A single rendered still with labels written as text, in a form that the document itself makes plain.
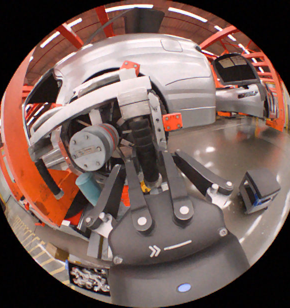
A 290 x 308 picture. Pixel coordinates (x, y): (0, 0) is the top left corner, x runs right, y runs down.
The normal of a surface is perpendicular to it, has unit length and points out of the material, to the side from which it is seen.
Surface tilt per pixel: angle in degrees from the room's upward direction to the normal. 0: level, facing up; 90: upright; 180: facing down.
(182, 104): 90
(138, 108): 90
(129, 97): 90
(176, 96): 90
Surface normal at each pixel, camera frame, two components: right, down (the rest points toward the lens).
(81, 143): 0.11, 0.39
